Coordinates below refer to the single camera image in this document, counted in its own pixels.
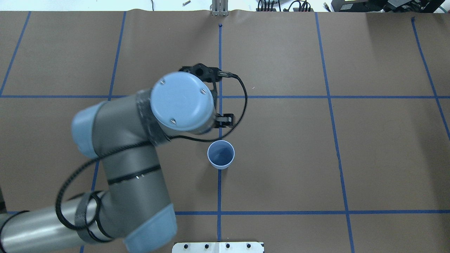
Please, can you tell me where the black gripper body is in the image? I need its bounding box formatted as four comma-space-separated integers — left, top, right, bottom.
213, 113, 235, 128

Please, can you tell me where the blue cup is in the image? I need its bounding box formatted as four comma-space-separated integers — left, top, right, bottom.
207, 140, 235, 170

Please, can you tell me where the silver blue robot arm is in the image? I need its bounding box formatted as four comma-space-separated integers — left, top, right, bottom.
1, 67, 248, 253

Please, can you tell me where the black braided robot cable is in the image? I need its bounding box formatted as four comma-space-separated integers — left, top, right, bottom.
55, 70, 248, 231

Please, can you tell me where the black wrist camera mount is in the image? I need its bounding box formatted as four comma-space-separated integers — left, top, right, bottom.
178, 63, 222, 92

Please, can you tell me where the aluminium frame post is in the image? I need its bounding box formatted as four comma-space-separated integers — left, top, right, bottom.
210, 0, 229, 17

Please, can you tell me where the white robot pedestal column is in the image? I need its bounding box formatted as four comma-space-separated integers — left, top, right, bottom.
172, 241, 265, 253

